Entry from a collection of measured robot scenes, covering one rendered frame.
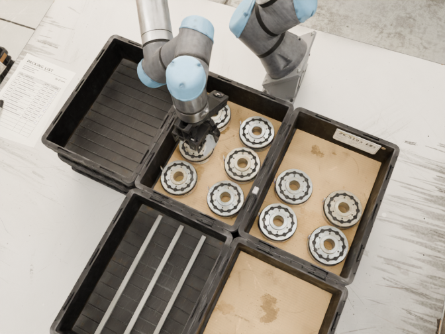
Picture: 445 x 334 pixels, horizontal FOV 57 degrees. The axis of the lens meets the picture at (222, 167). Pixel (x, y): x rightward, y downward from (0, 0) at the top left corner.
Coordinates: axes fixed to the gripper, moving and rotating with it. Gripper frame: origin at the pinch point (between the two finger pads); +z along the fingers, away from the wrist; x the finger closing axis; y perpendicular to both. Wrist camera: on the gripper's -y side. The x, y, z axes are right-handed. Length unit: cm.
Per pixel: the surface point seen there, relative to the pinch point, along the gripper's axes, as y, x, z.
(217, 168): 2.8, 5.2, 9.8
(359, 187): -11.6, 43.0, 9.9
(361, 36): -130, 18, 93
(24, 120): 16, -65, 23
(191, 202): 15.2, 3.9, 9.8
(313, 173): -9.2, 30.1, 9.9
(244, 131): -10.0, 7.2, 6.7
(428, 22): -157, 48, 93
